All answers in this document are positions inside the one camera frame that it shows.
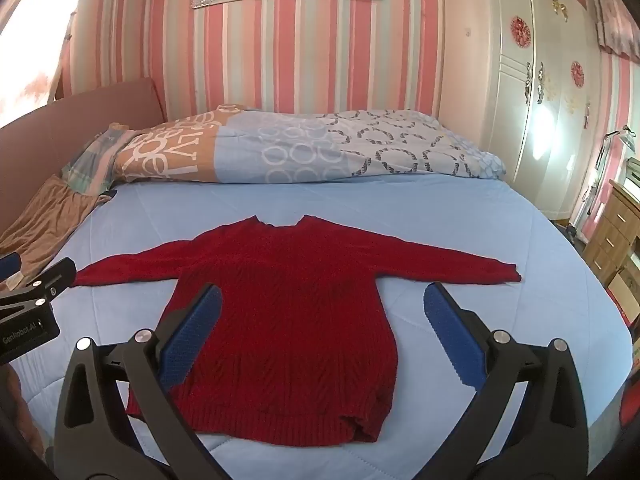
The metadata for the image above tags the cardboard box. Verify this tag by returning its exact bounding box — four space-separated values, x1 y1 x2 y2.
605 260 640 326

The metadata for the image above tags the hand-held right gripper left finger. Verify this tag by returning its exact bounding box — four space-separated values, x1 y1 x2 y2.
52 284 228 480

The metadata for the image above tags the brown headboard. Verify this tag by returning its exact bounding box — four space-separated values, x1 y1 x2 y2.
0 77 168 241

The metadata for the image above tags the desk lamp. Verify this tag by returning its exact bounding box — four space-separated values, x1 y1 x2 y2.
570 124 638 231

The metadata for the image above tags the pink curtain valance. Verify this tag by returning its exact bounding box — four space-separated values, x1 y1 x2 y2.
587 0 640 63

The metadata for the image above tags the light blue bed sheet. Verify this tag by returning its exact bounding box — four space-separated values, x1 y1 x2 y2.
10 175 632 480

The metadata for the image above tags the red knit sweater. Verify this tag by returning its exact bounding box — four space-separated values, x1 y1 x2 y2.
70 215 522 447

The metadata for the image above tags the plaid pillow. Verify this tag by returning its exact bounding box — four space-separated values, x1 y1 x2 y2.
61 122 151 196

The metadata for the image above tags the patterned folded duvet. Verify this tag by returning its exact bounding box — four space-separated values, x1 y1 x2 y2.
112 104 507 184

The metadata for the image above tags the wooden drawer cabinet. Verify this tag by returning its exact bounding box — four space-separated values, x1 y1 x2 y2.
582 180 640 286

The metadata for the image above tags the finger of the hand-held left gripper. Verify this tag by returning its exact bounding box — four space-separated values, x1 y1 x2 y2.
0 257 77 320
0 253 24 281

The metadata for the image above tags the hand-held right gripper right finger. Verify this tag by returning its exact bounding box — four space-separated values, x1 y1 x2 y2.
420 282 589 480

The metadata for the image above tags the white wardrobe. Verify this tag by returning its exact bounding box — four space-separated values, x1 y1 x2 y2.
439 0 608 221

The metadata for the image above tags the person's left forearm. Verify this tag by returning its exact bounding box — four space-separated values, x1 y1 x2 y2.
0 362 47 461

